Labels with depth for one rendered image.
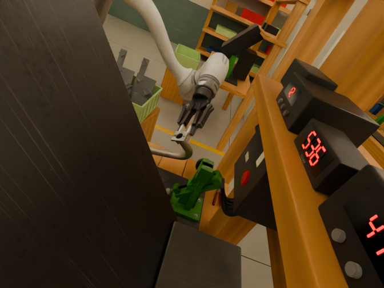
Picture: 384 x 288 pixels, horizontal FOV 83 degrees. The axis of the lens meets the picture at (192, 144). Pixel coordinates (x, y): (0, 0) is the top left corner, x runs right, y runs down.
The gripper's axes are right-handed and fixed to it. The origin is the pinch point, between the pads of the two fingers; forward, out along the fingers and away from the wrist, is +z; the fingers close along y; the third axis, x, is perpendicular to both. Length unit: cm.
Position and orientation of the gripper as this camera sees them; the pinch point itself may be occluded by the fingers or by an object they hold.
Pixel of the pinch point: (184, 134)
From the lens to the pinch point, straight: 77.5
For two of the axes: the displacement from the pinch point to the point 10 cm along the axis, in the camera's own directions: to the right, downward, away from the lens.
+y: 8.4, 1.1, -5.3
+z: -3.7, 8.3, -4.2
